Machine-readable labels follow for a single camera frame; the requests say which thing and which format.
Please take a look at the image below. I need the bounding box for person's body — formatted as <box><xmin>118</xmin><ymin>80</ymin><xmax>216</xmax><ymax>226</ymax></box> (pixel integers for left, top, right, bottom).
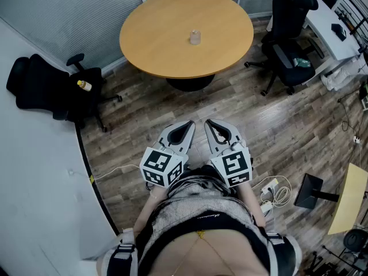
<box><xmin>96</xmin><ymin>165</ymin><xmax>302</xmax><ymax>276</ymax></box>

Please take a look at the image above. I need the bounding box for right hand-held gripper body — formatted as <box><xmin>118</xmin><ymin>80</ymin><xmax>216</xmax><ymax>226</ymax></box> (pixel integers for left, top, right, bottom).
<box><xmin>211</xmin><ymin>138</ymin><xmax>254</xmax><ymax>188</ymax></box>

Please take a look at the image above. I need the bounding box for light wooden desk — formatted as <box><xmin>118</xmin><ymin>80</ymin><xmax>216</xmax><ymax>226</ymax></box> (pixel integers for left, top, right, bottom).
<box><xmin>327</xmin><ymin>162</ymin><xmax>368</xmax><ymax>235</ymax></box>

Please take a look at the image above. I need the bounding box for thin black floor cable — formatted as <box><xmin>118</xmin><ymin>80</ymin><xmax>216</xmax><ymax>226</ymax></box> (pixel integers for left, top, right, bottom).
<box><xmin>338</xmin><ymin>95</ymin><xmax>360</xmax><ymax>135</ymax></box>

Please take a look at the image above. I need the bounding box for thin white cable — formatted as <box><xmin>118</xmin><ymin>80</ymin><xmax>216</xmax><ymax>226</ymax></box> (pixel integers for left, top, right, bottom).
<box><xmin>68</xmin><ymin>164</ymin><xmax>141</xmax><ymax>181</ymax></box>

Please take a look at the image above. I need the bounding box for white power strip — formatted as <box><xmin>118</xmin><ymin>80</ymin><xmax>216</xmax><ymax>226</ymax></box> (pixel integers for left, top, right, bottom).
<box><xmin>260</xmin><ymin>182</ymin><xmax>278</xmax><ymax>196</ymax></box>

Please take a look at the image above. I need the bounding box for black flat stand base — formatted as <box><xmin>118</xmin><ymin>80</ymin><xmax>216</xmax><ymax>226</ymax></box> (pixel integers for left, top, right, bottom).
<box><xmin>294</xmin><ymin>173</ymin><xmax>340</xmax><ymax>211</ymax></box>

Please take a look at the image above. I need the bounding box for white plastic bag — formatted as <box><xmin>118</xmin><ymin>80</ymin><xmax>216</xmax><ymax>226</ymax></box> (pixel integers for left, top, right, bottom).
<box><xmin>321</xmin><ymin>69</ymin><xmax>360</xmax><ymax>91</ymax></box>

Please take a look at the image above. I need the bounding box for yellow-capped drink bottle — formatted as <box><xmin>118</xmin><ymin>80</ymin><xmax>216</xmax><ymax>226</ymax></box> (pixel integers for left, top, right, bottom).
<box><xmin>76</xmin><ymin>80</ymin><xmax>93</xmax><ymax>92</ymax></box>

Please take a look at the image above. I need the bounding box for black metal rack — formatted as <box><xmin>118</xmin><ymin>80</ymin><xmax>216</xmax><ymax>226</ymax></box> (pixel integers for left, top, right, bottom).
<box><xmin>335</xmin><ymin>0</ymin><xmax>368</xmax><ymax>51</ymax></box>

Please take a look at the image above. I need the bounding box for person's right forearm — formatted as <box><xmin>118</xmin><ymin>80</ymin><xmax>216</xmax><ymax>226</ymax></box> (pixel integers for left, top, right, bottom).
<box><xmin>235</xmin><ymin>179</ymin><xmax>267</xmax><ymax>227</ymax></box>

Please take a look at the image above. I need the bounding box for green packet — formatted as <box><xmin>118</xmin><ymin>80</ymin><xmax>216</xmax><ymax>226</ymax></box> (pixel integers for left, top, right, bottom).
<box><xmin>293</xmin><ymin>57</ymin><xmax>312</xmax><ymax>68</ymax></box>

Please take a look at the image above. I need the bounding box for black table base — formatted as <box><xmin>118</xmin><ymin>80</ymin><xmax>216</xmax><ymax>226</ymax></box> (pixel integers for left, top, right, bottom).
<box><xmin>166</xmin><ymin>73</ymin><xmax>216</xmax><ymax>93</ymax></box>

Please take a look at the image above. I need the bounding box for black box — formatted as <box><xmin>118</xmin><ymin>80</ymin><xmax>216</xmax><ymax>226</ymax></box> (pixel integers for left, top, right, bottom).
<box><xmin>331</xmin><ymin>23</ymin><xmax>347</xmax><ymax>42</ymax></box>

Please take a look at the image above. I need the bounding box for round wooden table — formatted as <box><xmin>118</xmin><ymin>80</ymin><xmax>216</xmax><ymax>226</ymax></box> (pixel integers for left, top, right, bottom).
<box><xmin>119</xmin><ymin>0</ymin><xmax>255</xmax><ymax>79</ymax></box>

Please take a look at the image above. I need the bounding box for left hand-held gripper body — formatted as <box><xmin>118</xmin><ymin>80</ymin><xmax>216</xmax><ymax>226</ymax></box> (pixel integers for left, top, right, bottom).
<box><xmin>140</xmin><ymin>141</ymin><xmax>190</xmax><ymax>189</ymax></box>

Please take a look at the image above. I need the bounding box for small clear glass jar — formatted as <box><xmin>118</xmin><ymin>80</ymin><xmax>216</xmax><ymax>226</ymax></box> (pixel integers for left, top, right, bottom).
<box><xmin>189</xmin><ymin>29</ymin><xmax>202</xmax><ymax>45</ymax></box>

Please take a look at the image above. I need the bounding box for gold necklace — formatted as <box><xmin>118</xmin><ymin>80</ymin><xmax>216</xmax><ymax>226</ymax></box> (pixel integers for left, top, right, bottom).
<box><xmin>172</xmin><ymin>230</ymin><xmax>236</xmax><ymax>276</ymax></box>

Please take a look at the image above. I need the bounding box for person's left forearm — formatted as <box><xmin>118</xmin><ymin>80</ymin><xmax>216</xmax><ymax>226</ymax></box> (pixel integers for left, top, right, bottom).
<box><xmin>133</xmin><ymin>182</ymin><xmax>170</xmax><ymax>235</ymax></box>

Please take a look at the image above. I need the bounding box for coiled white cable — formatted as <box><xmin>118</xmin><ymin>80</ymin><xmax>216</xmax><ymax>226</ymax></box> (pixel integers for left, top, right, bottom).
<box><xmin>266</xmin><ymin>175</ymin><xmax>293</xmax><ymax>209</ymax></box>

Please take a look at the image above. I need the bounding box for white desk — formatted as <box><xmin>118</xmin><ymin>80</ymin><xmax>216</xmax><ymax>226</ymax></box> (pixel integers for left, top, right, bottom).
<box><xmin>301</xmin><ymin>0</ymin><xmax>362</xmax><ymax>86</ymax></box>

